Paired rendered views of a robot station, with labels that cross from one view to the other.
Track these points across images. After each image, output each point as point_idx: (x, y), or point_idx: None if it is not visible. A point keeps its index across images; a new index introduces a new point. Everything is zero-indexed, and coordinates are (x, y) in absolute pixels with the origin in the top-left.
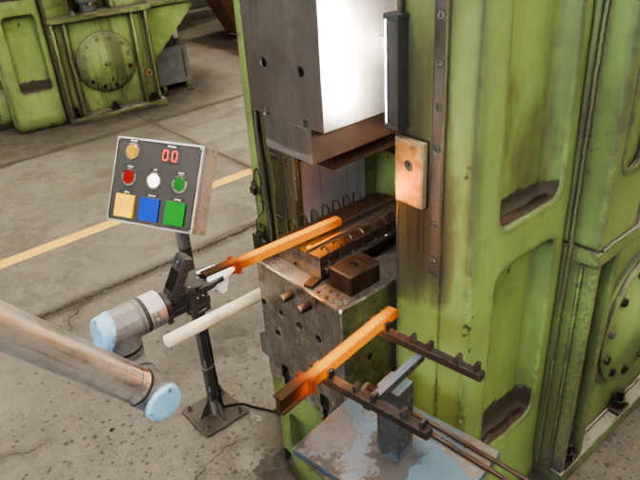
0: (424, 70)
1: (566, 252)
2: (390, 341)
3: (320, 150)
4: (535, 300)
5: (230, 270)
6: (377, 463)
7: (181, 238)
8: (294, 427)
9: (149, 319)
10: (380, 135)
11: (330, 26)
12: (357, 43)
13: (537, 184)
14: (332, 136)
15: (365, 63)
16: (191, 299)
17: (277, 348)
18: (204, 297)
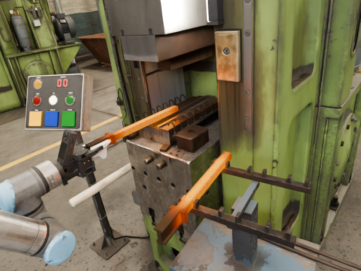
0: None
1: (316, 112)
2: (218, 181)
3: (162, 52)
4: (300, 145)
5: (107, 142)
6: (235, 269)
7: (76, 137)
8: (160, 246)
9: (44, 182)
10: (198, 47)
11: None
12: None
13: (300, 67)
14: (169, 42)
15: None
16: (79, 164)
17: (144, 197)
18: (89, 162)
